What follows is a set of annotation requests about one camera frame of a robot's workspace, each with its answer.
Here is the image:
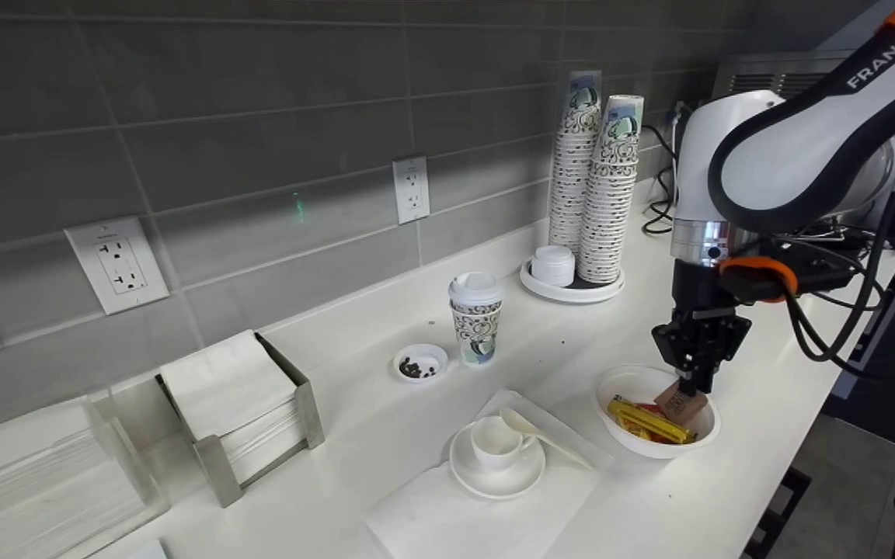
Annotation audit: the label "small dish with dark bits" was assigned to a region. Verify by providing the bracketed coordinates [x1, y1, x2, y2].
[392, 344, 452, 383]

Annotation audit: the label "metal napkin holder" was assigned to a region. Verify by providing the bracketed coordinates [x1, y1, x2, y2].
[157, 328, 324, 507]

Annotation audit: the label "white wall power outlet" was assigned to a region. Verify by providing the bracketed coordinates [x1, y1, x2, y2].
[64, 217, 169, 315]

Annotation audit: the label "round white cup tray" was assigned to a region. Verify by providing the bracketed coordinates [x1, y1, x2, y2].
[519, 261, 623, 304]

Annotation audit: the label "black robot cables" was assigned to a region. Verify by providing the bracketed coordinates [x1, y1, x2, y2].
[722, 104, 895, 386]

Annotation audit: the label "white outlet near cups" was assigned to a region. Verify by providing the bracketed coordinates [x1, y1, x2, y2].
[392, 156, 429, 223]

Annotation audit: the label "white bowl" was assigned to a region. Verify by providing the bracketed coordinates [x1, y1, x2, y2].
[597, 369, 718, 462]

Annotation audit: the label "yellow packets in bowl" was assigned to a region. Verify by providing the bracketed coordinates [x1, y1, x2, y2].
[606, 394, 693, 445]

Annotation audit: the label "clear plastic napkin box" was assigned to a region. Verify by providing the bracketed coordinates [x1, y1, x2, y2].
[0, 398, 169, 559]

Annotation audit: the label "white lid stack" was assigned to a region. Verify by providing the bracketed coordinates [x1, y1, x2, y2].
[528, 247, 576, 286]

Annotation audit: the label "black cable on counter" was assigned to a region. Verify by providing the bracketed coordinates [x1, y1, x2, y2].
[636, 104, 689, 237]

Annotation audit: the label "white teacup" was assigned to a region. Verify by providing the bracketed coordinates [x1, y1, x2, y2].
[467, 416, 533, 480]

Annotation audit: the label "white napkin mat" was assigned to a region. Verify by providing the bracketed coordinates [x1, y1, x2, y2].
[367, 393, 606, 559]

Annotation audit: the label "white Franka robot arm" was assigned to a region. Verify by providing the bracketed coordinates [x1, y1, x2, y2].
[652, 9, 895, 400]

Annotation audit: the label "single patterned paper cup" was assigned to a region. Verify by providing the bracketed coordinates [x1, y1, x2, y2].
[447, 271, 502, 366]

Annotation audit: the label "brown packet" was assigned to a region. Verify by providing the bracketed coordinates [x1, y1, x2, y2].
[657, 383, 707, 425]

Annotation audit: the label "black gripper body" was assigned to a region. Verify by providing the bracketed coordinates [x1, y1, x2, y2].
[652, 261, 750, 372]

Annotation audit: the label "tall patterned cup stack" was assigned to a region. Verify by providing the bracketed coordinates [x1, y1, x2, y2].
[578, 93, 643, 283]

